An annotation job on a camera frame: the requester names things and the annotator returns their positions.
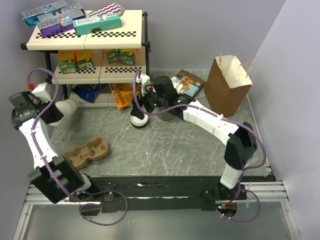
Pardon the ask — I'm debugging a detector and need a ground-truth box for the purple cable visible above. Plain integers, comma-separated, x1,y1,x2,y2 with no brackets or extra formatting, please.
26,67,128,228
133,69,267,223

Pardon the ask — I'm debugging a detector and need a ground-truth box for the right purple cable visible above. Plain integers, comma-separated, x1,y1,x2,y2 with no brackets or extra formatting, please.
133,69,267,223

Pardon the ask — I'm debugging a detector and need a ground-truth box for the orange snack bag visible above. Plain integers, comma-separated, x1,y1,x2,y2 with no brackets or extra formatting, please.
109,83,134,109

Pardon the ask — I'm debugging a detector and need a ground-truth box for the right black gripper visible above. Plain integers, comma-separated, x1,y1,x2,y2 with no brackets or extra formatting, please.
130,83,168,120

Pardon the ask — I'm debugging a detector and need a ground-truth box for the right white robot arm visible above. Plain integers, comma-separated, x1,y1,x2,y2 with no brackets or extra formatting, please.
130,71,257,199

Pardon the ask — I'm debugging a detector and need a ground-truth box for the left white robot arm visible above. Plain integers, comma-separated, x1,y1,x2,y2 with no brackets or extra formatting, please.
9,82,99,204

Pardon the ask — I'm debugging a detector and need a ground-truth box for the cream checkered shelf rack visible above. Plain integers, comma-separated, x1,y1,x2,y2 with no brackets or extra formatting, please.
20,10,151,108

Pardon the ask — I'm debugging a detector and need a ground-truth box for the purple O-R-O box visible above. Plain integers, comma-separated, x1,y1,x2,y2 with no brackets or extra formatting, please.
37,10,86,38

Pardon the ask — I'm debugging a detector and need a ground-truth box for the teal carton box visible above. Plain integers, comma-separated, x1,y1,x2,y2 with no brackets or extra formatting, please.
72,13,122,36

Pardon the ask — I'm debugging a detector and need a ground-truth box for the dark blue snack bag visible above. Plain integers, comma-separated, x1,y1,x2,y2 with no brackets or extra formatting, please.
71,83,107,103

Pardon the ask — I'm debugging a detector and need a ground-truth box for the brown cardboard cup carrier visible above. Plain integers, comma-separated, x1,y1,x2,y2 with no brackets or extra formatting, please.
63,136,109,170

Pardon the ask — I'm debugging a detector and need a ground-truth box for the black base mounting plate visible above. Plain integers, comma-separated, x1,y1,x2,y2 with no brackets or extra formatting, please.
79,176,239,213

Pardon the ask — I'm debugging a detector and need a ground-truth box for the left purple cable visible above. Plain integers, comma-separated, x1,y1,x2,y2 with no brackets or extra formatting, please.
26,67,128,228

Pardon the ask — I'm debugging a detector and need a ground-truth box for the brown paper takeout bag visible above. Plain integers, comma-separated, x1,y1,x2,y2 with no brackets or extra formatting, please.
204,54,257,117

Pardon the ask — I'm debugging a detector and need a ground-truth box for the grey straw holder cup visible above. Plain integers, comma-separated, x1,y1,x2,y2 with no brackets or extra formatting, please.
158,112,175,122

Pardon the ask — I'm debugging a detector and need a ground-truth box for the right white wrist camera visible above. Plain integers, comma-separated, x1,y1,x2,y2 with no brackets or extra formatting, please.
135,73,151,96

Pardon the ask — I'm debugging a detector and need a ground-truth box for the purple white wavy pouch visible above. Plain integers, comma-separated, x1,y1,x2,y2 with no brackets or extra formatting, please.
88,3,125,17

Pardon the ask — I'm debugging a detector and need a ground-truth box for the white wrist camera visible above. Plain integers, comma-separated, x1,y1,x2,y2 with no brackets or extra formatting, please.
135,73,151,96
31,82,52,103

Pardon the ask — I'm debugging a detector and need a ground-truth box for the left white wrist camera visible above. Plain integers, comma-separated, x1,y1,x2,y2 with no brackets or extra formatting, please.
31,82,52,103

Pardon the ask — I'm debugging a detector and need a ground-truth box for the stack of white paper cups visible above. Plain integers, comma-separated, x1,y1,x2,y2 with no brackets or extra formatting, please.
49,99,79,127

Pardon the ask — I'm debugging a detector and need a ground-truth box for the light blue nut bag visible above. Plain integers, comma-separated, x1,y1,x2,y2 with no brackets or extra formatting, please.
174,69,206,97

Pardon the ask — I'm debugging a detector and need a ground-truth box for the green orange box far left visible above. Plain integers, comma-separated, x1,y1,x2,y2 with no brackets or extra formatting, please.
58,50,78,75

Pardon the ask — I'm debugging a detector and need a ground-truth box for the green orange box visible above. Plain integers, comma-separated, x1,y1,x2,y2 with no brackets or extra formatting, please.
75,49,95,71
58,50,78,75
105,49,121,64
119,48,137,66

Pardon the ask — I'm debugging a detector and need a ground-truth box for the blue O-R-O box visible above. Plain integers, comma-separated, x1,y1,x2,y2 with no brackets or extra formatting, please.
21,0,84,27

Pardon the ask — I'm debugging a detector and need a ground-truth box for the aluminium rail frame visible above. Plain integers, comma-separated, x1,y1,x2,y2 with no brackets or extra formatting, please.
14,167,302,240

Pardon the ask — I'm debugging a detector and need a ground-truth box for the stack of white cup lids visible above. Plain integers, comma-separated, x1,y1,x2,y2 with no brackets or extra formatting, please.
130,114,149,129

